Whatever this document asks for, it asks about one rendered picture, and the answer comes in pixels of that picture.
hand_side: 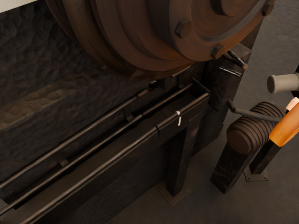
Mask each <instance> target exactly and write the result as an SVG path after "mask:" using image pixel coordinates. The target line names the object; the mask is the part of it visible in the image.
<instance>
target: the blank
mask: <svg viewBox="0 0 299 224"><path fill-rule="evenodd" d="M298 132H299V102H298V103H297V104H296V105H295V106H294V107H293V108H292V109H291V110H290V111H289V112H288V113H287V114H286V115H285V116H284V117H283V118H282V119H281V121H280V122H279V123H278V124H277V125H276V126H275V128H274V129H273V130H272V132H271V133H270V135H269V139H271V140H272V141H273V142H274V143H275V144H277V145H278V146H279V147H282V146H283V145H284V144H286V143H287V142H288V141H289V140H290V139H291V138H293V137H294V136H295V135H296V134H297V133H298Z"/></svg>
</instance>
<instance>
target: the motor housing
mask: <svg viewBox="0 0 299 224"><path fill-rule="evenodd" d="M249 111H251V112H255V113H259V114H263V115H267V116H276V117H280V118H283V117H284V116H285V115H286V113H285V111H284V110H283V108H282V107H281V106H280V105H278V104H277V103H275V102H273V101H269V100H266V101H263V102H260V103H258V104H257V105H255V106H254V107H253V108H252V109H250V110H249ZM276 125H277V123H273V122H269V121H265V120H260V119H256V118H252V117H248V116H244V115H242V116H241V117H240V118H238V119H237V120H236V121H234V122H233V123H232V124H230V125H229V127H228V128H227V130H226V137H227V143H226V145H225V147H224V149H223V152H222V153H221V156H220V158H219V160H218V162H217V165H216V167H215V169H214V171H213V174H212V176H211V178H210V181H211V182H212V183H213V184H214V185H215V186H216V187H217V188H218V189H219V190H220V191H221V192H222V193H223V194H225V193H226V192H227V191H229V190H230V189H231V188H232V187H233V186H234V185H235V183H236V182H237V180H238V179H239V177H240V176H241V174H242V173H243V171H244V170H245V168H246V167H247V165H248V164H249V162H250V161H251V159H252V158H253V156H254V155H255V153H256V152H257V150H258V149H260V148H261V147H262V146H263V145H264V144H265V143H266V142H267V141H268V140H270V139H269V135H270V133H271V132H272V130H273V129H274V128H275V126H276Z"/></svg>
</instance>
